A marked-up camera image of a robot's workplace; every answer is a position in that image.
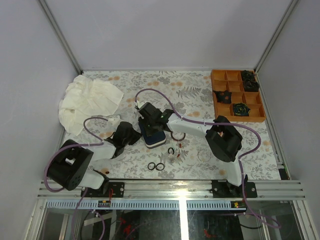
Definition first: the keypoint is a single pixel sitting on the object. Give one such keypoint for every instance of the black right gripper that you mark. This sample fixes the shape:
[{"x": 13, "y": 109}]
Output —
[{"x": 144, "y": 123}]

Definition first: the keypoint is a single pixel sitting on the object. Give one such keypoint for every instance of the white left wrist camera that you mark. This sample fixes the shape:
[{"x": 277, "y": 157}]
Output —
[{"x": 114, "y": 121}]

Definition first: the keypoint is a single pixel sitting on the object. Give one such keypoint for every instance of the wooden compartment tray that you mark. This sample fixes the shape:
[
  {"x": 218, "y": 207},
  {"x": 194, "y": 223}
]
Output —
[{"x": 227, "y": 89}]

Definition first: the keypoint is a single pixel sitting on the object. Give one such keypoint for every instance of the silver hoop bangle right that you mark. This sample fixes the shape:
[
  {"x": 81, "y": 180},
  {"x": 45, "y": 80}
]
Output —
[{"x": 204, "y": 155}]

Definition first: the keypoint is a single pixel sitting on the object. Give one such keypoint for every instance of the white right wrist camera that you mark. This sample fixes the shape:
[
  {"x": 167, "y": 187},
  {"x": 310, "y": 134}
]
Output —
[{"x": 139, "y": 104}]

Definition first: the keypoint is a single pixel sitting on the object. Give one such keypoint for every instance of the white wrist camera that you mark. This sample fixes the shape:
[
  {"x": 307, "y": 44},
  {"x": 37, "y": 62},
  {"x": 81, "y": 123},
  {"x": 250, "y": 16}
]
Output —
[
  {"x": 114, "y": 121},
  {"x": 139, "y": 104}
]

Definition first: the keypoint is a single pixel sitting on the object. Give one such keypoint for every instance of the cream navy jewelry box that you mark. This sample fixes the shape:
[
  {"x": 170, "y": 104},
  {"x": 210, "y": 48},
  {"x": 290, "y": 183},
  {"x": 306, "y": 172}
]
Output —
[{"x": 153, "y": 141}]

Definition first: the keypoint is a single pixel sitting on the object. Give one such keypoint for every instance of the dark fabric flower in tray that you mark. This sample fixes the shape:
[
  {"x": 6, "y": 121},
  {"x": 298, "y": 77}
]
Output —
[{"x": 249, "y": 81}]

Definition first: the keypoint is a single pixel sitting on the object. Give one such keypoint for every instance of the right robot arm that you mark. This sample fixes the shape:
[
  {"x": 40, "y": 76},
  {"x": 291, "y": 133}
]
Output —
[{"x": 222, "y": 138}]

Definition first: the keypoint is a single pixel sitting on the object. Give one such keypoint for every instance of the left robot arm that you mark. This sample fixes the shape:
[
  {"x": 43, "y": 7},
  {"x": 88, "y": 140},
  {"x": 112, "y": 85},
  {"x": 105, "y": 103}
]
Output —
[{"x": 68, "y": 167}]

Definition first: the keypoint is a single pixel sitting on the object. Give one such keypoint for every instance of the white crumpled cloth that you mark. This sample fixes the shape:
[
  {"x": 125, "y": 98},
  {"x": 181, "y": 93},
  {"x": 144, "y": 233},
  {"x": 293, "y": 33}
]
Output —
[{"x": 85, "y": 98}]

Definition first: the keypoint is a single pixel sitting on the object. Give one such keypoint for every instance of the floral patterned tablecloth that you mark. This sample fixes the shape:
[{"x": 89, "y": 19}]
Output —
[{"x": 190, "y": 93}]

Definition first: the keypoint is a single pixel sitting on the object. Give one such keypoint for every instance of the aluminium mounting rail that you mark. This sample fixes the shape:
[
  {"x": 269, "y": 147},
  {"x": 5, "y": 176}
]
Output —
[{"x": 169, "y": 194}]

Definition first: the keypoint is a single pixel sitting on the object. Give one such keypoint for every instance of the dark flower with blue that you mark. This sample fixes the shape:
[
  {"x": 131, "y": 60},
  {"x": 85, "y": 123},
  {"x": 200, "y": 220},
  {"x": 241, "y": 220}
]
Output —
[{"x": 240, "y": 109}]

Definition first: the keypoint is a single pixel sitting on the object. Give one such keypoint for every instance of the dark purple bangle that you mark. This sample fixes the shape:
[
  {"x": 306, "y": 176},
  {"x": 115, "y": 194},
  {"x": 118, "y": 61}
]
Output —
[{"x": 178, "y": 136}]

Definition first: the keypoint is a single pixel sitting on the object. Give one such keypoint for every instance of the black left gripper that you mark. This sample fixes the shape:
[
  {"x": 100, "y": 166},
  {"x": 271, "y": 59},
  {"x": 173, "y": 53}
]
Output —
[{"x": 137, "y": 136}]

